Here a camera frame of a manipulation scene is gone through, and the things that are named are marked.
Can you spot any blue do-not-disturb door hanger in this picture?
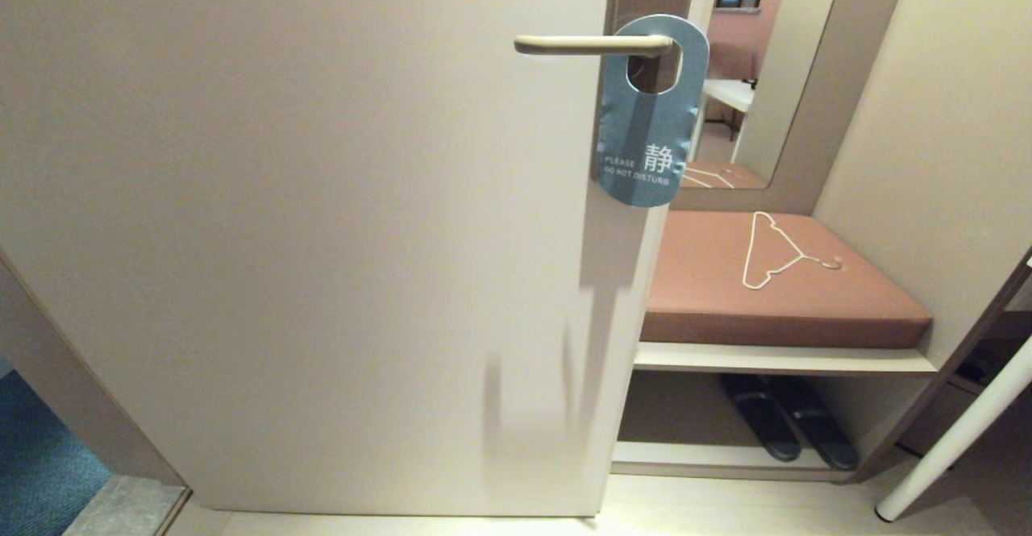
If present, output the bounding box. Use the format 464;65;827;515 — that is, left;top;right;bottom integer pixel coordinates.
594;14;711;209

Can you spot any beige room door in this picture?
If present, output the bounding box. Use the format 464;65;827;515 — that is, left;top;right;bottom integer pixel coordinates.
0;0;724;518

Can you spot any brown bench cushion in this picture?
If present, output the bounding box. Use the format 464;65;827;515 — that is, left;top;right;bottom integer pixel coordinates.
641;210;934;350

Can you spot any beige bench shelf unit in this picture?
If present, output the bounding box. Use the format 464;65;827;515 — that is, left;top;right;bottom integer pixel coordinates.
610;341;940;482

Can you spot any dark slipper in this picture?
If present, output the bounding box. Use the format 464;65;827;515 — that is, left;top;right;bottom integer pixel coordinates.
720;373;803;463
770;375;859;472

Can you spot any white round table leg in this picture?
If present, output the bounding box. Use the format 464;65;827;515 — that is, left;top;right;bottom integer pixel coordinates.
875;334;1032;522

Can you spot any beige door handle lever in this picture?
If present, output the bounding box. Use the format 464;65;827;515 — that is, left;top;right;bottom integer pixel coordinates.
514;34;675;57

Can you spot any white wire clothes hanger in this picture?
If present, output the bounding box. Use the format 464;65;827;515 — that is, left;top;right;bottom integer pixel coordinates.
742;211;844;290

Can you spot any wall mirror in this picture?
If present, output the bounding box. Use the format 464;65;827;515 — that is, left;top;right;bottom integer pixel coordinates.
680;0;849;190

